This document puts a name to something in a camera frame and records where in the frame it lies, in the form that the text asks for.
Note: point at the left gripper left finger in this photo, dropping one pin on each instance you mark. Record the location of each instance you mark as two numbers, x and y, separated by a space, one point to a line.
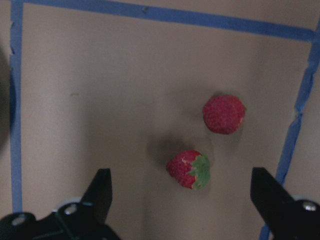
95 203

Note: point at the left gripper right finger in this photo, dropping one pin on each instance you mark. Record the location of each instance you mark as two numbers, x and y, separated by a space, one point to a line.
287 218

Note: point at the round red strawberry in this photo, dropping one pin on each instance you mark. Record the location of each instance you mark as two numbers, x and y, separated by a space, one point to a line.
223 114

